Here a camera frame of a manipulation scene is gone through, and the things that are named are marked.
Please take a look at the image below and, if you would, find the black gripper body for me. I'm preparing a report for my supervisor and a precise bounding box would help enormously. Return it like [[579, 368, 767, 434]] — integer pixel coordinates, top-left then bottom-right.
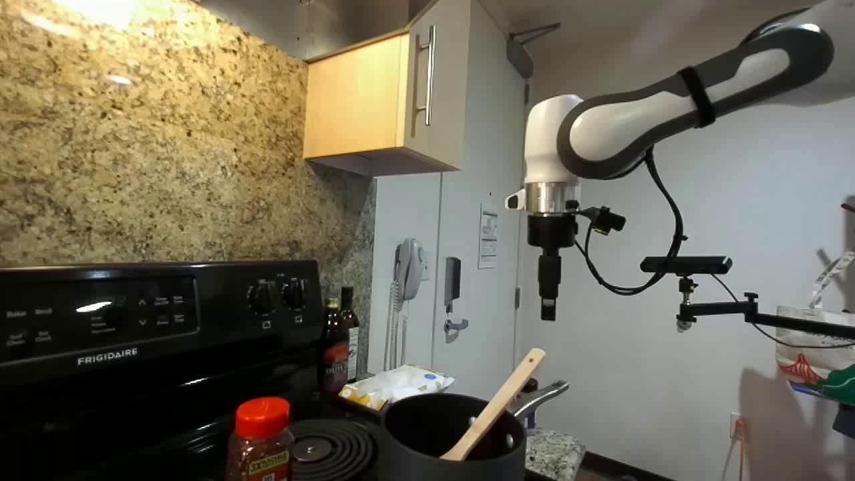
[[525, 213, 576, 283]]

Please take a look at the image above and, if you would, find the wooden spoon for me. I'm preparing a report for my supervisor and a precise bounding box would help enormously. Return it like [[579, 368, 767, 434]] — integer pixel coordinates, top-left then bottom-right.
[[440, 347, 545, 463]]

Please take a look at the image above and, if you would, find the dark grey cooking pot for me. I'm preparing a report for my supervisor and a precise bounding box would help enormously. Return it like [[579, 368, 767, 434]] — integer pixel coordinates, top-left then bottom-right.
[[377, 379, 569, 481]]

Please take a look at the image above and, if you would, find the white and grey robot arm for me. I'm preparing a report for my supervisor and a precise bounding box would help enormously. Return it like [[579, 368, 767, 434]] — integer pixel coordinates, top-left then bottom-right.
[[505, 0, 855, 322]]

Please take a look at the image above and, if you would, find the white plastic bag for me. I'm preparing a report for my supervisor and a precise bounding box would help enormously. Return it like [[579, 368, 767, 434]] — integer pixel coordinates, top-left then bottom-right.
[[338, 367, 454, 411]]

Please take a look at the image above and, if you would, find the dark olive oil bottle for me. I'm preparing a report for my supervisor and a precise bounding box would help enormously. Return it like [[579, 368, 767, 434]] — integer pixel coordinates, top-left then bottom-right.
[[341, 287, 360, 382]]

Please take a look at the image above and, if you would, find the wooden upper cabinet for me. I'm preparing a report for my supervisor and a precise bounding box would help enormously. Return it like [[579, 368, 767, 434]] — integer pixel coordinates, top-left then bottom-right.
[[302, 0, 505, 177]]

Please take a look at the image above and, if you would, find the dark vinegar bottle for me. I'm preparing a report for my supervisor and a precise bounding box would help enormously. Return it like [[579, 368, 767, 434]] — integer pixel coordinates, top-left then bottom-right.
[[322, 302, 349, 396]]

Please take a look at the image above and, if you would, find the red capped spice jar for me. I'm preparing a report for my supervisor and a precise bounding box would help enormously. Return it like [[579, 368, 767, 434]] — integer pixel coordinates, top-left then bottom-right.
[[227, 396, 293, 481]]

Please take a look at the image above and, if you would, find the black electric stove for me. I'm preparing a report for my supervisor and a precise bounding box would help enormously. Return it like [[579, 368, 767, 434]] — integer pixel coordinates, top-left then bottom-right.
[[0, 260, 378, 481]]

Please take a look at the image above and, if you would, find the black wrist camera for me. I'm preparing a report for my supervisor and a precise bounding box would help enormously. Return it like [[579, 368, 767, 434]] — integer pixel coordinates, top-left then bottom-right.
[[579, 207, 625, 235]]

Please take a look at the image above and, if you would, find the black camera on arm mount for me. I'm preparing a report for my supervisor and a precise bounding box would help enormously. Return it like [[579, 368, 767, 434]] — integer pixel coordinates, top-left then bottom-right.
[[639, 253, 855, 342]]

